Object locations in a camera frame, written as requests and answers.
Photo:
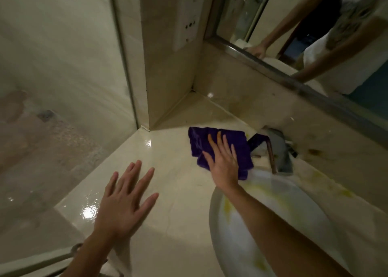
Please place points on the chrome square faucet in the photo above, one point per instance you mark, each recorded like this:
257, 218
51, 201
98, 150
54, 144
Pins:
280, 152

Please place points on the person's right forearm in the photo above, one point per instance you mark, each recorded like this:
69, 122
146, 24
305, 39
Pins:
279, 243

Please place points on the person's left hand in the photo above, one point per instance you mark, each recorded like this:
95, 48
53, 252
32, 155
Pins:
121, 207

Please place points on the person's right hand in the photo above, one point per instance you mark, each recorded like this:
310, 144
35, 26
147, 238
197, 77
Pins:
224, 170

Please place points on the purple cleaning cloth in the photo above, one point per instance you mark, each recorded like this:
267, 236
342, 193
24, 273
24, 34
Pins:
200, 140

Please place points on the white round sink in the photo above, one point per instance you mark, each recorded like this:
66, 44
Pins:
297, 219

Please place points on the metal framed wall mirror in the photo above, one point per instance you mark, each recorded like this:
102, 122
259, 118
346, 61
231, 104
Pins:
272, 19

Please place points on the beige marble countertop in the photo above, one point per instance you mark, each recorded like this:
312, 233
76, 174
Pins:
169, 170

